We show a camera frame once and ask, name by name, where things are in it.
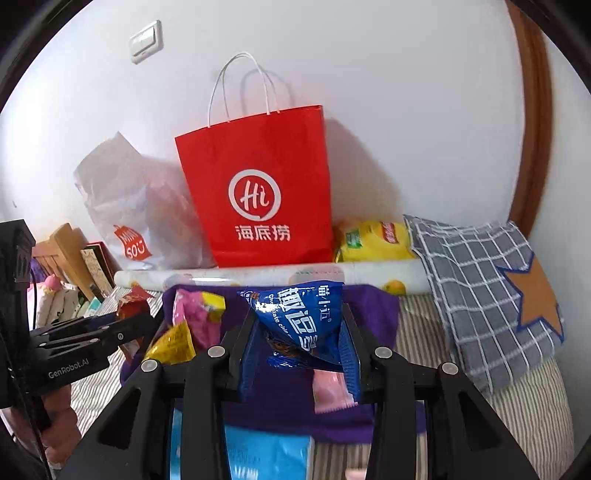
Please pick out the striped bed mattress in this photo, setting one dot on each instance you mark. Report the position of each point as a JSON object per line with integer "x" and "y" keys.
{"x": 508, "y": 415}

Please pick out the person's left hand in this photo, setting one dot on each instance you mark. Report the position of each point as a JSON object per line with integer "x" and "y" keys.
{"x": 60, "y": 424}

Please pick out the red snack packet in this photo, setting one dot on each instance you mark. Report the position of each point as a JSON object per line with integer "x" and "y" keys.
{"x": 134, "y": 302}

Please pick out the teal white box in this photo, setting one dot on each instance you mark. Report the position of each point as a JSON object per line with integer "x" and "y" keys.
{"x": 94, "y": 306}

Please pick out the white wall light switch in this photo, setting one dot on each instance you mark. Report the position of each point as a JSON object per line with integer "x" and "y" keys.
{"x": 145, "y": 41}

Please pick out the pastel printed pillow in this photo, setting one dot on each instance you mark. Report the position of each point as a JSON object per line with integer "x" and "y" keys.
{"x": 64, "y": 302}

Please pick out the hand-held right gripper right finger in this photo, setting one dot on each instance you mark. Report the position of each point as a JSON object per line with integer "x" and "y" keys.
{"x": 352, "y": 374}

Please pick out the white plastic bag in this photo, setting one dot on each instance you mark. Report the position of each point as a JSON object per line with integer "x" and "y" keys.
{"x": 138, "y": 207}

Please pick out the brown wooden door frame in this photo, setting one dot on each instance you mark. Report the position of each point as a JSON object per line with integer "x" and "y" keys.
{"x": 531, "y": 115}

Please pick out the patterned hardcover book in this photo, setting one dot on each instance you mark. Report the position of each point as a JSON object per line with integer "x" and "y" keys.
{"x": 97, "y": 272}

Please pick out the pink plush toy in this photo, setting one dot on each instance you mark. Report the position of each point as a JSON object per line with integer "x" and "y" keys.
{"x": 51, "y": 282}

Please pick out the pink and yellow snack packet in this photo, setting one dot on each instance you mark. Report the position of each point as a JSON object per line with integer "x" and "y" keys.
{"x": 196, "y": 314}

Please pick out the blue snack packet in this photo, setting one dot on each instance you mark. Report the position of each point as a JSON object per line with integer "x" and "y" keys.
{"x": 300, "y": 323}

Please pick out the patterned paper roll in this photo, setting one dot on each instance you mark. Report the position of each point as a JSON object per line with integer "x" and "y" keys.
{"x": 207, "y": 279}

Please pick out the blue tissue pack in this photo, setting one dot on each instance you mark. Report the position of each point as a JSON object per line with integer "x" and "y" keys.
{"x": 268, "y": 452}

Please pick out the yellow chips bag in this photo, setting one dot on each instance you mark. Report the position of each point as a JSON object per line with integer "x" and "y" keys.
{"x": 374, "y": 240}

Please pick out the wooden headboard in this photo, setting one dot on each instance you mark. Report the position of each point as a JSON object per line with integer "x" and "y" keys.
{"x": 64, "y": 240}

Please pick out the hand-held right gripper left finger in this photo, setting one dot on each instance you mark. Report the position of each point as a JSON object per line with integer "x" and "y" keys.
{"x": 243, "y": 374}

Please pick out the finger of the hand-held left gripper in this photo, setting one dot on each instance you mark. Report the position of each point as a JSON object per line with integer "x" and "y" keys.
{"x": 78, "y": 325}
{"x": 120, "y": 332}

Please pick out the grey checked cloth with star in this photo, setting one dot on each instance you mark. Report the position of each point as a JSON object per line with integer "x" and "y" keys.
{"x": 485, "y": 295}

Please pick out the red paper bag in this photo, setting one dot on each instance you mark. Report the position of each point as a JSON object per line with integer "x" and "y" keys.
{"x": 258, "y": 198}

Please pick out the pale pink floral snack packet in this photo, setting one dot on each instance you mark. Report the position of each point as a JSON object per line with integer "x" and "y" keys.
{"x": 334, "y": 392}

